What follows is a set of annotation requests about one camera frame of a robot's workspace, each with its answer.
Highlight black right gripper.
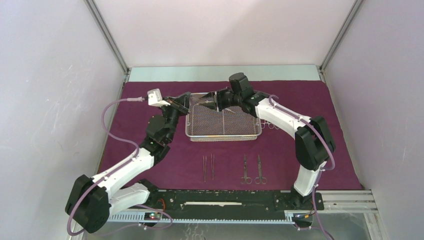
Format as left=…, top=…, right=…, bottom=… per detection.
left=201, top=86, right=243, bottom=112

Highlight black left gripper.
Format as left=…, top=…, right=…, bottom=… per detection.
left=157, top=92, right=191, bottom=143

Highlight steel instrument tray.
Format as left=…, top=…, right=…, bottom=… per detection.
left=185, top=92, right=262, bottom=142

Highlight steel forceps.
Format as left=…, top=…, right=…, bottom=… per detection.
left=254, top=155, right=268, bottom=185
left=260, top=120, right=275, bottom=130
left=240, top=155, right=252, bottom=185

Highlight maroon surgical wrap cloth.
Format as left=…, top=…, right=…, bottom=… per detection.
left=99, top=80, right=362, bottom=190

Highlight grey scalpel handle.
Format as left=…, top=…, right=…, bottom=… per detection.
left=224, top=108, right=236, bottom=114

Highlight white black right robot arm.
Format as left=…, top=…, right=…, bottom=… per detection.
left=201, top=88, right=336, bottom=209

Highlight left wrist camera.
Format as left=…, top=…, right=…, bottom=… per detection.
left=147, top=88, right=171, bottom=108

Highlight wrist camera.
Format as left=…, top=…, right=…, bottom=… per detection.
left=147, top=88, right=171, bottom=108
left=228, top=72, right=255, bottom=99

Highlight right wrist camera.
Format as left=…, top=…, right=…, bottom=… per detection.
left=228, top=72, right=255, bottom=99

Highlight grey cable duct strip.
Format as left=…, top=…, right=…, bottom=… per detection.
left=107, top=211, right=295, bottom=225

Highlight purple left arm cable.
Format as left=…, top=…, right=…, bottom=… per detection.
left=66, top=96, right=174, bottom=237

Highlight left corner aluminium post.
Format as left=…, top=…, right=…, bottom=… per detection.
left=84, top=0, right=130, bottom=75

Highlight corner aluminium post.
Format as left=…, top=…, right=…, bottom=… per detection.
left=84, top=0, right=130, bottom=75
left=319, top=0, right=366, bottom=73

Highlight right corner aluminium post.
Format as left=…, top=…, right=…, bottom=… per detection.
left=319, top=0, right=366, bottom=73

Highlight aluminium frame rail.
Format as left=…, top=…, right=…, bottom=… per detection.
left=76, top=188, right=379, bottom=214

